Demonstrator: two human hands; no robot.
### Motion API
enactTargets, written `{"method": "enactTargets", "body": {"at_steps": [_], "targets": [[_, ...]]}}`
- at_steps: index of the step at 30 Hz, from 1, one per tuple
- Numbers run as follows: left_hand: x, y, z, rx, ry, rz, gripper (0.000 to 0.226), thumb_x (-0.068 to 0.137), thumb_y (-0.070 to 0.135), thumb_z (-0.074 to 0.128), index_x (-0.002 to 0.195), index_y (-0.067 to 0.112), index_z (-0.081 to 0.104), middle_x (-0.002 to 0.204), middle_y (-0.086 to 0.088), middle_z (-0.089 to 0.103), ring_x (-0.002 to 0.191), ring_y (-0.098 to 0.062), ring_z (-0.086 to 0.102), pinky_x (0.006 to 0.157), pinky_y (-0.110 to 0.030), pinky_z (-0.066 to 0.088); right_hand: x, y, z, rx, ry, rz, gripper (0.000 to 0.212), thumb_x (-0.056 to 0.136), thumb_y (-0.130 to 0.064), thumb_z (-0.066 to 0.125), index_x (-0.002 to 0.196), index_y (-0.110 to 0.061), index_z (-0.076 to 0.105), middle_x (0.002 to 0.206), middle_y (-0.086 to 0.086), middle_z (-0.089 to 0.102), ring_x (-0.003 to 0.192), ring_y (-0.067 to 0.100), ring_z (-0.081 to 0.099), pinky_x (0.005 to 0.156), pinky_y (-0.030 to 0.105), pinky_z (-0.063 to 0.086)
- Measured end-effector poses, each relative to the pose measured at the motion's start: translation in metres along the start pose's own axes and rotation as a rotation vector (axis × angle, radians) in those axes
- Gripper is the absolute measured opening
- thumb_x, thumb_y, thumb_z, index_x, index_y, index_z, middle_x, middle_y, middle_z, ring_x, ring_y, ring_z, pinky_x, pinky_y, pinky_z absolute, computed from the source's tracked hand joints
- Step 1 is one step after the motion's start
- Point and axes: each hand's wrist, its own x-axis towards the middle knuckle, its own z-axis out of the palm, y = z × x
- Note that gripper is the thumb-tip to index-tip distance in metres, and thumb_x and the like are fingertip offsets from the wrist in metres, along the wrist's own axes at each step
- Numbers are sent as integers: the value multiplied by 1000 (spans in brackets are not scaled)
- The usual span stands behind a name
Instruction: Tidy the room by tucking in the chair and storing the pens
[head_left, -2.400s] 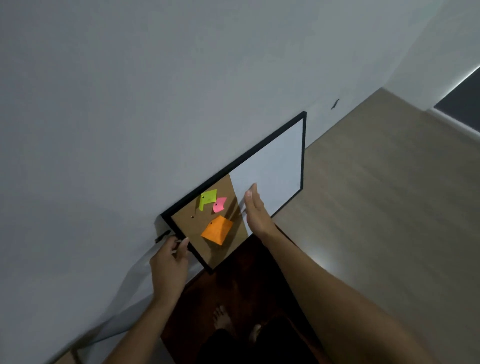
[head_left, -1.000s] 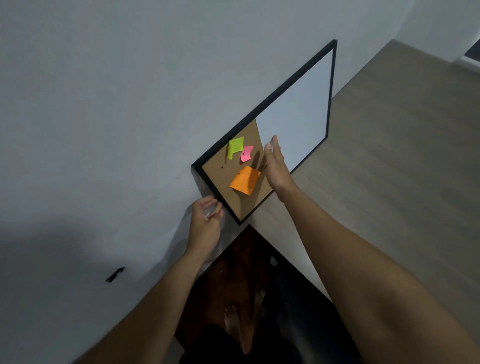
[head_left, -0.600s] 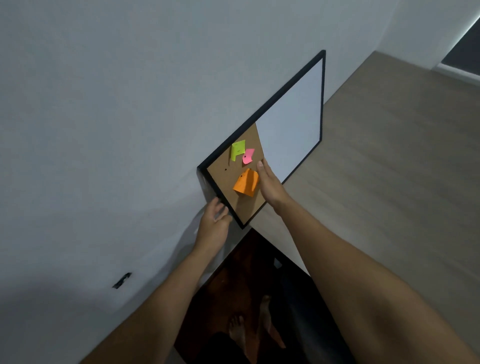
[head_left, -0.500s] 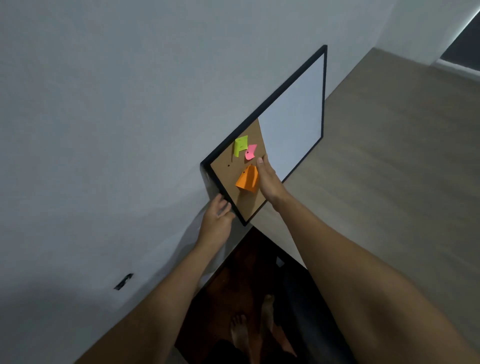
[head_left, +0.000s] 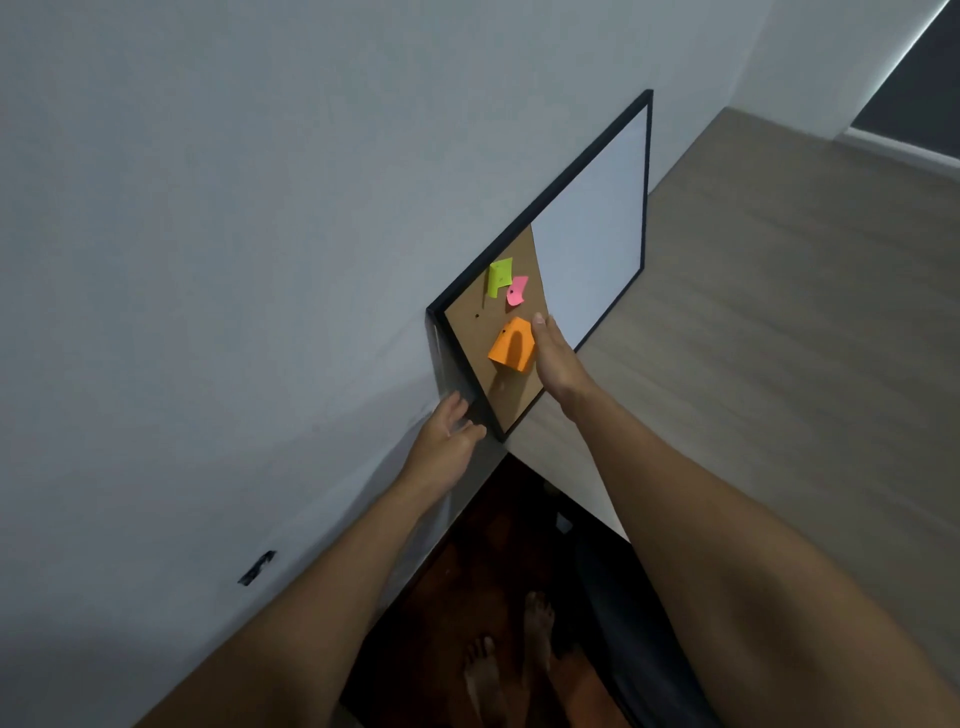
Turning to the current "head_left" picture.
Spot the person's left hand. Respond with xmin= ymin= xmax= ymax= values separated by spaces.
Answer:
xmin=399 ymin=389 xmax=490 ymax=508

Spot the person's right hand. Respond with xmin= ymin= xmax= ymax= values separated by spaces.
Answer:
xmin=530 ymin=311 xmax=603 ymax=414

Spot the framed cork and white board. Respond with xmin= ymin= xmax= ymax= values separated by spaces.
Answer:
xmin=425 ymin=88 xmax=655 ymax=444

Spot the black mesh office chair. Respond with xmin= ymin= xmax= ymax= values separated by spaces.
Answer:
xmin=554 ymin=494 xmax=721 ymax=728

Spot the person's left forearm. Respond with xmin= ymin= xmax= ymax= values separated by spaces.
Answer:
xmin=134 ymin=479 xmax=451 ymax=728

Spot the person's right forearm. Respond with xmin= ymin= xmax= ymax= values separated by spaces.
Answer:
xmin=562 ymin=382 xmax=960 ymax=728

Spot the person's right foot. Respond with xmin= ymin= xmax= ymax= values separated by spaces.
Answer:
xmin=522 ymin=590 xmax=556 ymax=691

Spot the person's foot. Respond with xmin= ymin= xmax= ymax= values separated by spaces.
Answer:
xmin=522 ymin=590 xmax=556 ymax=691
xmin=462 ymin=635 xmax=511 ymax=728

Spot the person's left foot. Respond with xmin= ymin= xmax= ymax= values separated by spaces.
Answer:
xmin=462 ymin=635 xmax=511 ymax=728

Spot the orange sticky note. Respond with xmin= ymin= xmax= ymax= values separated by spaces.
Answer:
xmin=487 ymin=315 xmax=537 ymax=374

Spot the dark grey window blind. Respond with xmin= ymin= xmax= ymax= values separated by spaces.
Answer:
xmin=851 ymin=0 xmax=960 ymax=160

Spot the black wall hook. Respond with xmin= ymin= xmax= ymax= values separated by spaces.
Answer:
xmin=237 ymin=550 xmax=277 ymax=587

